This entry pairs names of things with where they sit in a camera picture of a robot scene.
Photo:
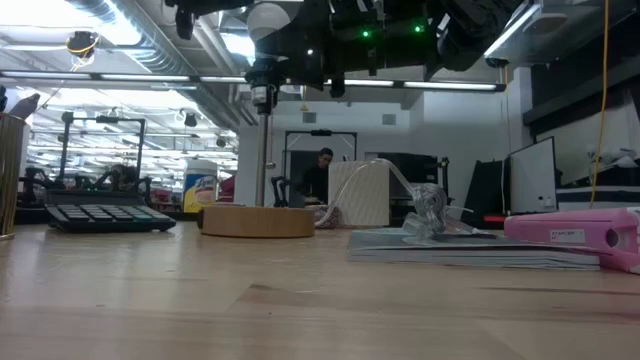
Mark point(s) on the black monitor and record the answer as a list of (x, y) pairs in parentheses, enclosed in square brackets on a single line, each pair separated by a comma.
[(400, 172)]

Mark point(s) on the lamp stand with wooden base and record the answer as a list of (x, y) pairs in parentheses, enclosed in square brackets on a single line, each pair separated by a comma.
[(257, 222)]

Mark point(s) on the red box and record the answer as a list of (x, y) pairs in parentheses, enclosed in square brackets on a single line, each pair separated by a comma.
[(495, 219)]

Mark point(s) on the black background robot station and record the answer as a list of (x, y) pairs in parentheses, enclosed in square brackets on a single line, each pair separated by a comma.
[(64, 150)]

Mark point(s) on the white lightbulb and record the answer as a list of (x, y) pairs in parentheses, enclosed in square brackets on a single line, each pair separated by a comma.
[(265, 22)]

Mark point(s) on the grey marker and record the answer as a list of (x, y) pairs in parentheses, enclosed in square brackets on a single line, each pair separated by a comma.
[(25, 107)]

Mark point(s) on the black calculator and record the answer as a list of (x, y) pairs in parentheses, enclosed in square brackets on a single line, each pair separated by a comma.
[(107, 214)]

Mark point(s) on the long ceiling light fixture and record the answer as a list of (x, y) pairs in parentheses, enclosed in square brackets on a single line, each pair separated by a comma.
[(450, 86)]

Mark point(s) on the person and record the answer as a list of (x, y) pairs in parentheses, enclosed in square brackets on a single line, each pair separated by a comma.
[(120, 175), (317, 180)]

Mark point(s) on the black upright panel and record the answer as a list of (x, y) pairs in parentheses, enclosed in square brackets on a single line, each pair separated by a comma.
[(485, 190)]

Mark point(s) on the Yellowstone booklet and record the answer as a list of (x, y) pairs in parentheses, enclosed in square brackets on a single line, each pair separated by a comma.
[(450, 252)]

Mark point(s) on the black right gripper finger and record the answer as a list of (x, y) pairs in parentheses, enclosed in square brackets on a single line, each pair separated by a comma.
[(312, 40), (290, 70)]

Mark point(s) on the white board panel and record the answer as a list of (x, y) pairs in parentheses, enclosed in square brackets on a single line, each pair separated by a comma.
[(532, 175)]

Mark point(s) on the black gantry frame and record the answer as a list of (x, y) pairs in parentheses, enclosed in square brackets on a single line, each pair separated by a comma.
[(321, 133)]

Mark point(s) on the pink stapler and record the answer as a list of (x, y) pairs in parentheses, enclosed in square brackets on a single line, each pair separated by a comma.
[(575, 235)]

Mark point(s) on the yellow disinfecting wipes canister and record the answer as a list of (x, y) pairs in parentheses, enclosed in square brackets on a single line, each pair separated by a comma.
[(200, 185)]

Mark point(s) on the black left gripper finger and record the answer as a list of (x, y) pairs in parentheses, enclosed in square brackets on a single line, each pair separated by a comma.
[(220, 4), (185, 20)]

